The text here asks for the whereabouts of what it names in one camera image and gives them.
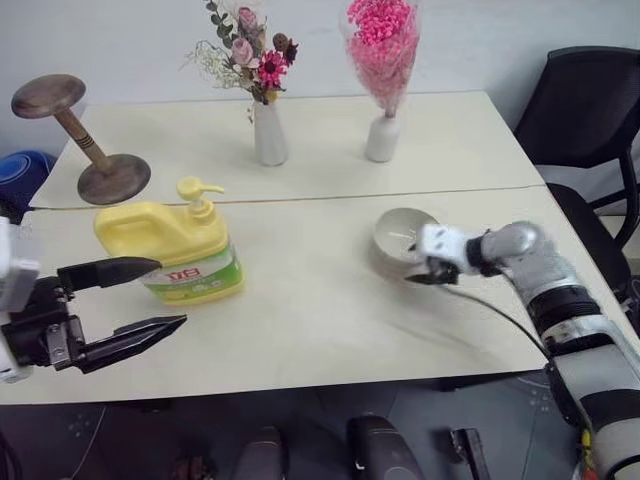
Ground dark wooden hat stand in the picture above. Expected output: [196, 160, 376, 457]
[10, 74, 152, 207]

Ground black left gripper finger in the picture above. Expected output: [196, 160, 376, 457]
[56, 256, 164, 293]
[76, 313, 189, 376]

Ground dark grey rounded shape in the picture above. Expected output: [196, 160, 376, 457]
[233, 424, 292, 480]

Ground black flat bar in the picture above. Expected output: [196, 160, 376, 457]
[448, 426, 495, 480]

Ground yellow pump dispenser bottle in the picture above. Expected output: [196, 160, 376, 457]
[93, 176, 247, 308]

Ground tall white ceramic vase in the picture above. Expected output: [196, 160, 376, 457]
[252, 98, 290, 167]

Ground dried mixed flower bouquet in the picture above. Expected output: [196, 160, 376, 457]
[179, 0, 301, 126]

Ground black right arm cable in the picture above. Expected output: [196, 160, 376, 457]
[447, 283, 594, 436]

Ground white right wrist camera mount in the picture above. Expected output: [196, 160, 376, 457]
[416, 223, 470, 275]

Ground white ceramic bowl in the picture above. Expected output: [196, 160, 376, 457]
[370, 207, 442, 282]

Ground blue round object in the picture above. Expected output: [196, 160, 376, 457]
[0, 150, 59, 202]

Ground black rounded shape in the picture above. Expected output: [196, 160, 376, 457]
[346, 413, 427, 480]

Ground small white ceramic vase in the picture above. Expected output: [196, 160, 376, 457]
[363, 111, 402, 163]

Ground pink wrapped dried flowers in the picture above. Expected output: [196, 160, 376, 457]
[338, 0, 422, 121]

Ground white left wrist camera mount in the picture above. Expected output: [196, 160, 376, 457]
[0, 215, 42, 385]

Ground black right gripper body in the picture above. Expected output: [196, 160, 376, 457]
[424, 256, 460, 287]

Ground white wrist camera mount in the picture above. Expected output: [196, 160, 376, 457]
[0, 215, 42, 385]
[416, 223, 470, 275]

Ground black mesh office chair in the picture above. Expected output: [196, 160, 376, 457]
[513, 46, 640, 314]

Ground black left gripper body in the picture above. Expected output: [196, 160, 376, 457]
[0, 276, 86, 372]

